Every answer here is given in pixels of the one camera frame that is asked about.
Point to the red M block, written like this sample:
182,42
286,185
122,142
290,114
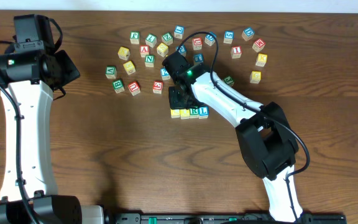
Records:
258,45

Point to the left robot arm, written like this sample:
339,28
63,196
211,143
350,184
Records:
31,69

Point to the yellow O block moved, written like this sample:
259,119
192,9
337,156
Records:
184,114

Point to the red U block top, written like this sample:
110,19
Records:
197,43

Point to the blue T block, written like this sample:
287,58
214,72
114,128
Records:
198,58

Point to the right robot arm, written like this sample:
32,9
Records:
268,144

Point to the yellow G block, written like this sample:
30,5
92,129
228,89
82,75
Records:
255,77

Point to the yellow K block right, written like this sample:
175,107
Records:
261,60

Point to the yellow plain block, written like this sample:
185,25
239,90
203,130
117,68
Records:
162,49

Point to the green N block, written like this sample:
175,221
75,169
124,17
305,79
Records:
149,60

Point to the green 7 block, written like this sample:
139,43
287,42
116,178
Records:
151,40

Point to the green B block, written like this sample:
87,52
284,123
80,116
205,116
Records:
118,86

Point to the yellow k block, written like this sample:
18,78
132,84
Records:
261,60
123,53

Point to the blue d block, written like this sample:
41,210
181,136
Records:
210,39
248,33

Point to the green Z block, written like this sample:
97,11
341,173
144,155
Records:
167,38

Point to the green j block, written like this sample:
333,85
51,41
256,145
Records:
135,37
229,81

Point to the yellow S block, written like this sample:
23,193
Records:
129,67

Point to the blue 2 block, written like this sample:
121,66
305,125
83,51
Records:
164,74

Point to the blue D block left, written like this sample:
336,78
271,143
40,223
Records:
210,39

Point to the blue l block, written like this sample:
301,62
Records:
203,112
179,32

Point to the red U block bottom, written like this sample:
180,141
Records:
134,88

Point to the blue 5 block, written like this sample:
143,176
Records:
228,37

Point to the green J block right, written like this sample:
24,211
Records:
229,81

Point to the green V block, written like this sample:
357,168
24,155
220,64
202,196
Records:
111,72

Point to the red u block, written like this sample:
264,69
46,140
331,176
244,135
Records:
197,43
134,88

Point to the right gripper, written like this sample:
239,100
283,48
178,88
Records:
179,98

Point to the green J block top left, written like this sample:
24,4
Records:
135,37

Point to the blue L block top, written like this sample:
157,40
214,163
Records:
179,32

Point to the blue P block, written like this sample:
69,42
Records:
182,50

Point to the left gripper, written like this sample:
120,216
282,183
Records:
68,66

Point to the green R block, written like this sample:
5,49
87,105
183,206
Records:
194,112

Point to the yellow C block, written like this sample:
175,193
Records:
175,113

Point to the yellow K block left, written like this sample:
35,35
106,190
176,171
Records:
123,53

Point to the red A block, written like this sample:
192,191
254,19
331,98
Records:
144,50

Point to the blue D block right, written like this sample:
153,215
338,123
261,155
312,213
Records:
248,33

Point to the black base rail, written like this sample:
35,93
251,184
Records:
307,218

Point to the red I block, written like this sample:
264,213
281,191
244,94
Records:
236,52

